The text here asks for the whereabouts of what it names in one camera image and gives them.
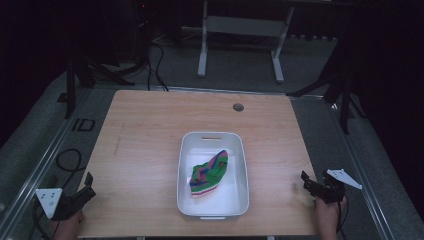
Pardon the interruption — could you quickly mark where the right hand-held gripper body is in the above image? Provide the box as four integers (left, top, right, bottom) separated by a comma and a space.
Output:
307, 168, 364, 204

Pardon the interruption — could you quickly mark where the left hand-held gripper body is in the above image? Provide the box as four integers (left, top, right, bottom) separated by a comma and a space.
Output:
35, 185, 97, 222

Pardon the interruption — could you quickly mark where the white plastic bin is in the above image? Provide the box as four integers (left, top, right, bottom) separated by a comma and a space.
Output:
176, 131, 250, 221

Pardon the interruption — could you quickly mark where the striped green knitted cloth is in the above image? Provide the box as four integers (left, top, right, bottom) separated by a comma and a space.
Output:
188, 149, 230, 198

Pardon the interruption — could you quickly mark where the person's left hand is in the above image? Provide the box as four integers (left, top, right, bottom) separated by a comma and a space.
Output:
49, 209, 86, 240

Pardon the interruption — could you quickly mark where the person's right hand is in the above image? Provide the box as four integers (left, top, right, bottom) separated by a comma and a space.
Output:
314, 195, 348, 240

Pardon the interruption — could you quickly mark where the black tripod stand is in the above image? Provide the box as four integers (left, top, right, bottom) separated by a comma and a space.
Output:
57, 39, 150, 120
286, 39, 368, 136

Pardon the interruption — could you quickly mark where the black cable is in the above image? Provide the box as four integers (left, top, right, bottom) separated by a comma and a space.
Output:
335, 196, 350, 240
145, 36, 170, 92
55, 147, 87, 191

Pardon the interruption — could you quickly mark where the white metal table frame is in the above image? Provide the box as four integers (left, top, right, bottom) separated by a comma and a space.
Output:
197, 0, 296, 84

